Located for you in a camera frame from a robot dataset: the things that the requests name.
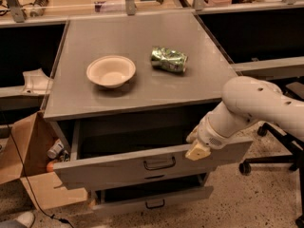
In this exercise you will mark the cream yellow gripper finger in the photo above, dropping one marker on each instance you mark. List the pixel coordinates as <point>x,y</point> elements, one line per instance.
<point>197,151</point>

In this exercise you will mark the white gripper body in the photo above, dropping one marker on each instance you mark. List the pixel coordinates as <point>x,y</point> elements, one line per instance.
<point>207,135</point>

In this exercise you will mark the grey top drawer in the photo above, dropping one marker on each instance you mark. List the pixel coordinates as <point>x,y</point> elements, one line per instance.
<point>113,152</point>

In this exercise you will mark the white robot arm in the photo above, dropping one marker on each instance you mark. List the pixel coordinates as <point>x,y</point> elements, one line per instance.
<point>244,102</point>

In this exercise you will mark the grey drawer cabinet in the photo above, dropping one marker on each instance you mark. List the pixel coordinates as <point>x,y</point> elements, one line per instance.
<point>152,93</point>

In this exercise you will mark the grey bottom drawer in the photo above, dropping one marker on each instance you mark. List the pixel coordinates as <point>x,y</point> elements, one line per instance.
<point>151,195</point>

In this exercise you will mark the crushed green can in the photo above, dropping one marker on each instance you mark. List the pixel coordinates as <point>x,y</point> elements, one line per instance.
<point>168,59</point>

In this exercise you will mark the beige paper bowl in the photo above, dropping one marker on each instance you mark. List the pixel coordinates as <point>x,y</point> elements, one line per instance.
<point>110,71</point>

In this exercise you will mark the white plastic bottle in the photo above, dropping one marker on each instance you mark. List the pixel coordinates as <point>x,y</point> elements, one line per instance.
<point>55,150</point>

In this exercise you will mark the orange fruit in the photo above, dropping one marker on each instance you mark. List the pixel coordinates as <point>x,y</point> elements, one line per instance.
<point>50,166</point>

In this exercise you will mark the brown cardboard box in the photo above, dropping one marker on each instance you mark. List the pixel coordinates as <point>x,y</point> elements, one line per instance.
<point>25,158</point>

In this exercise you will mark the white curved plastic part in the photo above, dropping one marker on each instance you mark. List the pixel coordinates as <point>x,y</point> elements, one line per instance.
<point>36,82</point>

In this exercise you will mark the white shoe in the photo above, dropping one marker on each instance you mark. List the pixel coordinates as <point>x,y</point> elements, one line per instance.
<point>25,220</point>

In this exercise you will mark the handheld tool on desk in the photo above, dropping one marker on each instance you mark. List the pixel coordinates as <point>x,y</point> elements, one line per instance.
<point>38,8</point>

